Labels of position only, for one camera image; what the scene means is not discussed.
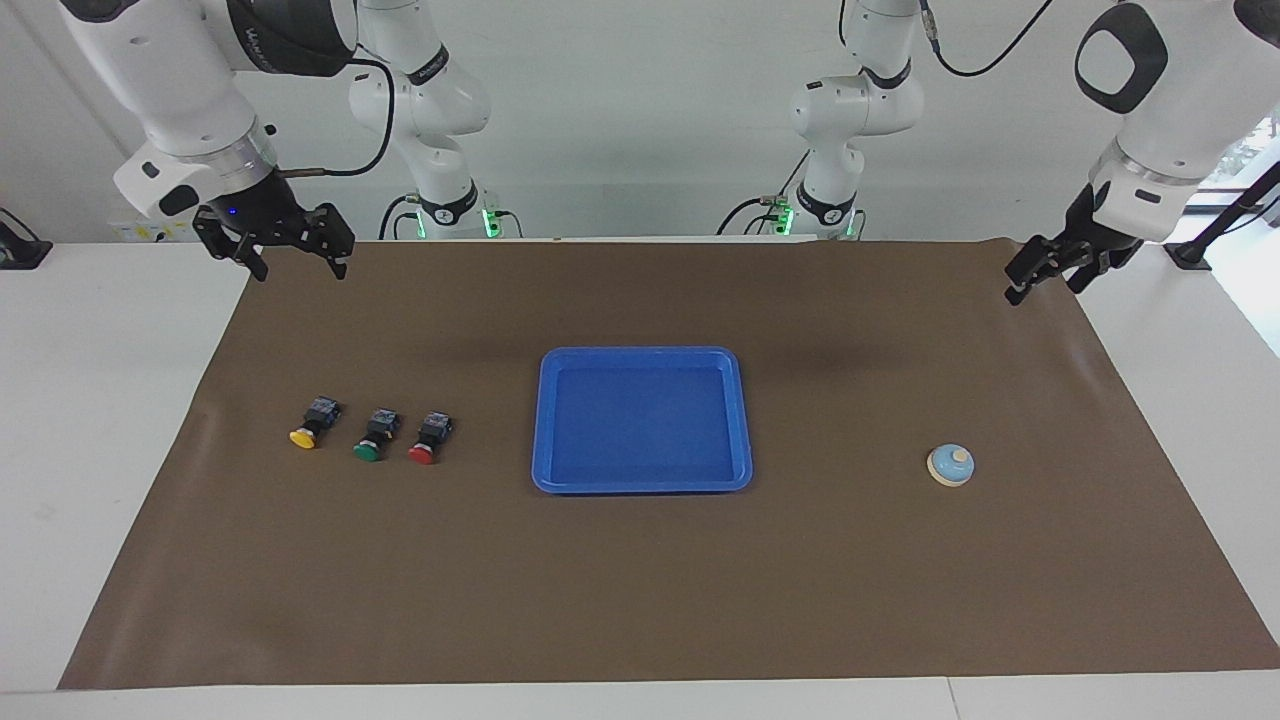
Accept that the black angled stand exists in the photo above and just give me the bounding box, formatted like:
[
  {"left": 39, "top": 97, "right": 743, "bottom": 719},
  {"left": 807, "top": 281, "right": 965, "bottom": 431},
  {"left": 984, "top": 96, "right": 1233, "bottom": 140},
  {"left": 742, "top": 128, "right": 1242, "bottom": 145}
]
[{"left": 1165, "top": 160, "right": 1280, "bottom": 272}]

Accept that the left arm base cable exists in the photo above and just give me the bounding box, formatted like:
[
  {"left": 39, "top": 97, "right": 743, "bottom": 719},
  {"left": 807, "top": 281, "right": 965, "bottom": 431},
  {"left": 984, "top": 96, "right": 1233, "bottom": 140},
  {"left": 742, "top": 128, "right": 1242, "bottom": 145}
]
[{"left": 716, "top": 150, "right": 813, "bottom": 237}]

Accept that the green push button switch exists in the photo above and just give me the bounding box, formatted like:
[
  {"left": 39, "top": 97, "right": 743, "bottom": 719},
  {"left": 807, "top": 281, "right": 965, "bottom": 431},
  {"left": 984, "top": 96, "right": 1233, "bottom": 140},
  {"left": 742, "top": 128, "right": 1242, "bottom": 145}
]
[{"left": 352, "top": 407, "right": 402, "bottom": 463}]

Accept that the white wall socket box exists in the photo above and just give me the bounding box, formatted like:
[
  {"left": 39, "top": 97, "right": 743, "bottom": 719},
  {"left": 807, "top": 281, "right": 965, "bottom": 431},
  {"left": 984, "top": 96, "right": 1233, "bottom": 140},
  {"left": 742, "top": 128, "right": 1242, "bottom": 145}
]
[{"left": 108, "top": 212, "right": 201, "bottom": 243}]

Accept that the yellow push button switch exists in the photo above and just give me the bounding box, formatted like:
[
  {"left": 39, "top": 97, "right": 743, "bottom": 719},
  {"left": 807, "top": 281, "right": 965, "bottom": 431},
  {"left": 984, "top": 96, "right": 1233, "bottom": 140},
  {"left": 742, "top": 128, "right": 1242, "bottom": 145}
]
[{"left": 288, "top": 395, "right": 343, "bottom": 450}]

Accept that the light blue service bell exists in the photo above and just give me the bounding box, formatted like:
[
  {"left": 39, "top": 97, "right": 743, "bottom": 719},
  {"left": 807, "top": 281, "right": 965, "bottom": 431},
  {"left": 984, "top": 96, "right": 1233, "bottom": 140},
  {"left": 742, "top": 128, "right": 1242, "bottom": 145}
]
[{"left": 926, "top": 443, "right": 976, "bottom": 488}]

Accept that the blue plastic tray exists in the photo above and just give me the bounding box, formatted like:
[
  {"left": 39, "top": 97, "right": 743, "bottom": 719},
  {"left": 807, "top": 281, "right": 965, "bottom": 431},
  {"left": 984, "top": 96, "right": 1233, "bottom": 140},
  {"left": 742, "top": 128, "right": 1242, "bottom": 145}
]
[{"left": 531, "top": 346, "right": 754, "bottom": 496}]

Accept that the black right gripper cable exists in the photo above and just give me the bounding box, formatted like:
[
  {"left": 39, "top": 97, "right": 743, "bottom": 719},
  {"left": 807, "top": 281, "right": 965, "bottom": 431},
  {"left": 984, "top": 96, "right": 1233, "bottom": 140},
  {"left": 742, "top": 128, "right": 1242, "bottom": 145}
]
[{"left": 275, "top": 55, "right": 398, "bottom": 179}]

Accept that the right arm base loop cable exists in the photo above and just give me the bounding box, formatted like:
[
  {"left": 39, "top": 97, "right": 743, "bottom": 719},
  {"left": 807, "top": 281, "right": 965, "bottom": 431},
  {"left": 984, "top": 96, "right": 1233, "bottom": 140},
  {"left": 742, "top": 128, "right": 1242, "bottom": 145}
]
[{"left": 378, "top": 193, "right": 426, "bottom": 241}]

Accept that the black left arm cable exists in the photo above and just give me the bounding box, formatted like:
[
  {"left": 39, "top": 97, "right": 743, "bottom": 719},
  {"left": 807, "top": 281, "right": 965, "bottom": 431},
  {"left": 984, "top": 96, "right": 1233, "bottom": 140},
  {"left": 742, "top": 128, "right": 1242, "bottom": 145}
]
[{"left": 918, "top": 0, "right": 1056, "bottom": 79}]

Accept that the brown table mat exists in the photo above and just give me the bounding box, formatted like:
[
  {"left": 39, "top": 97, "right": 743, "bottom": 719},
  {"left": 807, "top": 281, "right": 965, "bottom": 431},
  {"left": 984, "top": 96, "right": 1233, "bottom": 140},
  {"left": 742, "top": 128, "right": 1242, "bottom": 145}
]
[{"left": 57, "top": 238, "right": 1280, "bottom": 691}]

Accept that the red push button switch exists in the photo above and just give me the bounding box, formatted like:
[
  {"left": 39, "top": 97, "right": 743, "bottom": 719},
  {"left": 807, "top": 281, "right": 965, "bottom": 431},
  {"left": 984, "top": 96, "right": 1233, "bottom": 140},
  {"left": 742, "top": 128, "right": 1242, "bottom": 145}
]
[{"left": 407, "top": 410, "right": 454, "bottom": 466}]

